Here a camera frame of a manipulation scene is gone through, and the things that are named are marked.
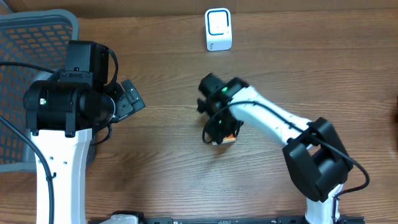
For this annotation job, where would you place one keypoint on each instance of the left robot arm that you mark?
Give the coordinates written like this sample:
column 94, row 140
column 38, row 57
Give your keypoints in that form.
column 63, row 114

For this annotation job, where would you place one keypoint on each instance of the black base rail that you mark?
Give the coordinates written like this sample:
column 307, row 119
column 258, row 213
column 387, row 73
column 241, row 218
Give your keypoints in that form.
column 278, row 220

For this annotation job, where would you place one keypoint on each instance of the grey plastic shopping basket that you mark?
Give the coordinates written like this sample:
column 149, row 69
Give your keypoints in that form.
column 33, row 47

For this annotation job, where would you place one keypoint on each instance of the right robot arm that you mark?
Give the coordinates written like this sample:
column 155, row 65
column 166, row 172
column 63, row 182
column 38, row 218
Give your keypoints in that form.
column 316, row 159

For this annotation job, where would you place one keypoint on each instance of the orange tissue packet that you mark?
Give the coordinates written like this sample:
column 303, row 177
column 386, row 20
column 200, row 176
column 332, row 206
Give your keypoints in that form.
column 228, row 139

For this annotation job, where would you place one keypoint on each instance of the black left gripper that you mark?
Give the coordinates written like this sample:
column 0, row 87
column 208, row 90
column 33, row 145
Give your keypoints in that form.
column 127, row 105

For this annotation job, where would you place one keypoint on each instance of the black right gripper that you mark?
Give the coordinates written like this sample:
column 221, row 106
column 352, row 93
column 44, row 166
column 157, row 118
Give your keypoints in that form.
column 218, row 132

